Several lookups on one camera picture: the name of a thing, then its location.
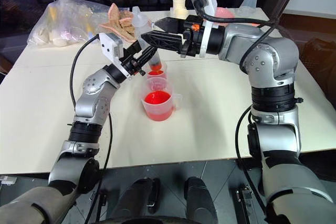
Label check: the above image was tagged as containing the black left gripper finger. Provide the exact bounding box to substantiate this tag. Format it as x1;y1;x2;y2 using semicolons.
134;46;159;66
122;41;143;58

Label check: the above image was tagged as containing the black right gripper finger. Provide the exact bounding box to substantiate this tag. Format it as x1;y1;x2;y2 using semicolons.
141;30;184;54
153;16;185;35

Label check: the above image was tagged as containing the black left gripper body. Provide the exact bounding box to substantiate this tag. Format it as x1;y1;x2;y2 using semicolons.
119;50;147;77

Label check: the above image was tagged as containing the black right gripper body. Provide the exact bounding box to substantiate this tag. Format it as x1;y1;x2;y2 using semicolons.
180;15;208;59

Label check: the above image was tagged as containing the small clear cup red liquid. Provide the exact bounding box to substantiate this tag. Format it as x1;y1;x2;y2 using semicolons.
145;62;169;81

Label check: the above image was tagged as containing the small empty clear cup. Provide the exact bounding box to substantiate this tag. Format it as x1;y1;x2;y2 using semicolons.
146;76;168;92

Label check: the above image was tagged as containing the cream plastic pipe fitting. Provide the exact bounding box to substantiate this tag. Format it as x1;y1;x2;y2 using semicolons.
170;0;190;19

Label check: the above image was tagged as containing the pink beige crumpled cloth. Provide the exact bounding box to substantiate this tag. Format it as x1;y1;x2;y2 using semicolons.
99;2;138;44

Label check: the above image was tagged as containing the pink plastic bowl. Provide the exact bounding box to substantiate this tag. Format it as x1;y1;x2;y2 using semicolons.
215;7;235;27

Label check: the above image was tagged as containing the clear plastic bag with items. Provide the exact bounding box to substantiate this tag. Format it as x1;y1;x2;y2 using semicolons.
27;0;111;49

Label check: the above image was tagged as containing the dark rounded shape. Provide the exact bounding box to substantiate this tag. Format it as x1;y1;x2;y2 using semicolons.
117;178;161;216
184;176;214;224

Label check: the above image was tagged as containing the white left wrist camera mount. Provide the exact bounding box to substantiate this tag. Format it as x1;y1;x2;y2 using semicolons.
98;33;132;78

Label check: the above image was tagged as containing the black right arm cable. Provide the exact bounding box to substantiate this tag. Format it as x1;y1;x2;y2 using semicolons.
193;0;279;216

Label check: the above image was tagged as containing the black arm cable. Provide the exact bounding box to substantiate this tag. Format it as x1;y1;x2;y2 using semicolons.
69;35;114;224
193;0;279;216

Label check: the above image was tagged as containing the clear measuring cup with handle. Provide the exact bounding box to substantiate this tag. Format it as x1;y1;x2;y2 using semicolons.
140;84;183;123

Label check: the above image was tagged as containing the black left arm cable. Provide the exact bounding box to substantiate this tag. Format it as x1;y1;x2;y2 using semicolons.
69;35;114;224

